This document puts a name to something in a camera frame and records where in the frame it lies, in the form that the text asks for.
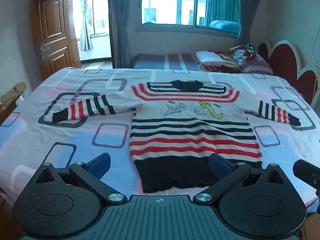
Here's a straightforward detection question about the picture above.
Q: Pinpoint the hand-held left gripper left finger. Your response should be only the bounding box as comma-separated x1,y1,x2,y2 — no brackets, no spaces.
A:
34,152,127,204

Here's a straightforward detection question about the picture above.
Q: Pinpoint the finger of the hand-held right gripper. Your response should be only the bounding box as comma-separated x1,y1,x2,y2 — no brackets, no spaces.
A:
293,159,320,189

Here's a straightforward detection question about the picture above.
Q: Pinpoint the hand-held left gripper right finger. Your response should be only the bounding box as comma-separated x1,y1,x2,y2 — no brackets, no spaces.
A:
193,152,287,204

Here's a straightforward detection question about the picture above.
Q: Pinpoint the striped knit sweater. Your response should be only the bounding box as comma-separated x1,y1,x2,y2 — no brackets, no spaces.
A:
52,79,302,193

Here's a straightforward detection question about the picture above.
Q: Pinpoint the patterned bed sheet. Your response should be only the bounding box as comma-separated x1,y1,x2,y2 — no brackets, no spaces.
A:
0,66,320,207

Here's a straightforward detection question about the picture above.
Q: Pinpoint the red folded blanket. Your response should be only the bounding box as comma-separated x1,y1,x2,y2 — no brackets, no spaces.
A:
197,51,245,74

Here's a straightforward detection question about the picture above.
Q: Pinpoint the plaid pillow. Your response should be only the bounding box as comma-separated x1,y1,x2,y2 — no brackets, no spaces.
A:
229,45,273,75

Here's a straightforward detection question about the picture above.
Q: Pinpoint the white folded sheet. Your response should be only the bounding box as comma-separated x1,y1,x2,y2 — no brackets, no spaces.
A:
195,51,227,64

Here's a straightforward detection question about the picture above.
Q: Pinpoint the red and white headboard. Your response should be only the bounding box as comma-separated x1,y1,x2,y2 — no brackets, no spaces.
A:
257,40,320,111

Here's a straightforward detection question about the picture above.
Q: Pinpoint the wooden furniture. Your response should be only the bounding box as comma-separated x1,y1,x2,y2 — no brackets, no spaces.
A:
0,82,27,126

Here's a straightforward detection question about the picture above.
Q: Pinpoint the colourful scarf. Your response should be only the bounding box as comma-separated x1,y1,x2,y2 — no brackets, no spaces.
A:
243,43,256,58

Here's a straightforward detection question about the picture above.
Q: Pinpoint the striped mattress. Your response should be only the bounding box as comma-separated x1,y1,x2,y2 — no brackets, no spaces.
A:
132,53,201,70

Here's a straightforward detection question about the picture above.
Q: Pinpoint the teal blanket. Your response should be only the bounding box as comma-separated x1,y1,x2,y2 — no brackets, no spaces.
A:
209,19,241,36

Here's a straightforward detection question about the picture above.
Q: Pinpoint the grey curtain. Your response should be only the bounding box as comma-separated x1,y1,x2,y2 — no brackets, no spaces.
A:
108,0,137,68
236,0,263,47

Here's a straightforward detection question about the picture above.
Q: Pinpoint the wooden door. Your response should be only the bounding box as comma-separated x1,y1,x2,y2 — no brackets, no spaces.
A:
32,0,82,80

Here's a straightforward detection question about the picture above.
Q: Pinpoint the white sheer curtain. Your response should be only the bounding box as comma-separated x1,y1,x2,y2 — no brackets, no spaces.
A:
77,0,93,52

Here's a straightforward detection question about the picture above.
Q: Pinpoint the teal curtain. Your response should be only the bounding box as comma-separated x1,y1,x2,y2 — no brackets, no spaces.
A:
205,0,241,28

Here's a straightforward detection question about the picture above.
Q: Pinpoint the sliding glass window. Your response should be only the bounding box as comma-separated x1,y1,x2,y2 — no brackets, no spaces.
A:
141,0,241,35

